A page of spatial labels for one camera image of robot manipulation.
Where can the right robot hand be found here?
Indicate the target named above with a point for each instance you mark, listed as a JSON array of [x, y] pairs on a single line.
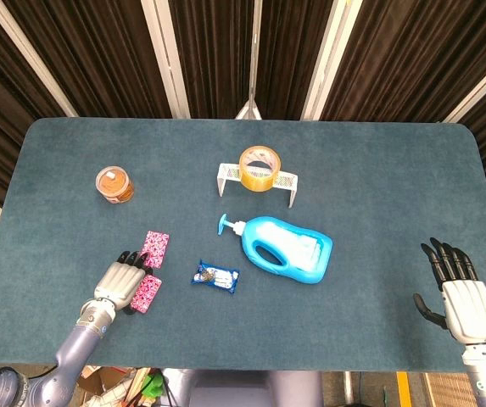
[[469, 309]]

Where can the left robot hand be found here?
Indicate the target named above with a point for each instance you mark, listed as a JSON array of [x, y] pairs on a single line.
[[117, 282]]

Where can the pink patterned packet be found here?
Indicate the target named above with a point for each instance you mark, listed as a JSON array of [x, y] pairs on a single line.
[[147, 292], [158, 246]]

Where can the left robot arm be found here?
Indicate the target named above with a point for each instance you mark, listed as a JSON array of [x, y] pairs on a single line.
[[77, 347]]

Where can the orange snack jar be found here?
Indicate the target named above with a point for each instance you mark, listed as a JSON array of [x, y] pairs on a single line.
[[113, 184]]

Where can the blue Oreo cookie pack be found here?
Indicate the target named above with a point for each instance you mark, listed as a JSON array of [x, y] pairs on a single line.
[[217, 277]]

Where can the cardboard box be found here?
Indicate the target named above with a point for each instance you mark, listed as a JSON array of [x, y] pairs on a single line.
[[107, 383]]

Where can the yellow strip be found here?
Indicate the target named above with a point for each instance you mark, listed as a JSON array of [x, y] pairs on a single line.
[[403, 389]]

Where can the green plastic object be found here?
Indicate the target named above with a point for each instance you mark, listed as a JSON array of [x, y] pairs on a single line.
[[152, 383]]

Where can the blue table cloth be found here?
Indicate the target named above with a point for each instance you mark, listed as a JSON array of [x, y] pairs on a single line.
[[353, 318]]

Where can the purple robot torso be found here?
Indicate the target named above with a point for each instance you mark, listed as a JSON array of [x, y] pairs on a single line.
[[234, 390]]

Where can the yellow packing tape roll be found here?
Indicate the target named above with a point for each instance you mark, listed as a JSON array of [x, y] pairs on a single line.
[[259, 183]]

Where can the blue pump detergent bottle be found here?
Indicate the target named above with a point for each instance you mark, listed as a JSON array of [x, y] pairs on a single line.
[[293, 250]]

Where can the white mesh desk shelf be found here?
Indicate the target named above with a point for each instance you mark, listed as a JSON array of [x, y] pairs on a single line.
[[288, 182]]

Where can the dark brown curtain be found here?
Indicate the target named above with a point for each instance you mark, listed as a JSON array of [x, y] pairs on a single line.
[[107, 55]]

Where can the thin white frame post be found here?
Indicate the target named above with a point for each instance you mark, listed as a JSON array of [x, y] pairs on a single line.
[[252, 63]]

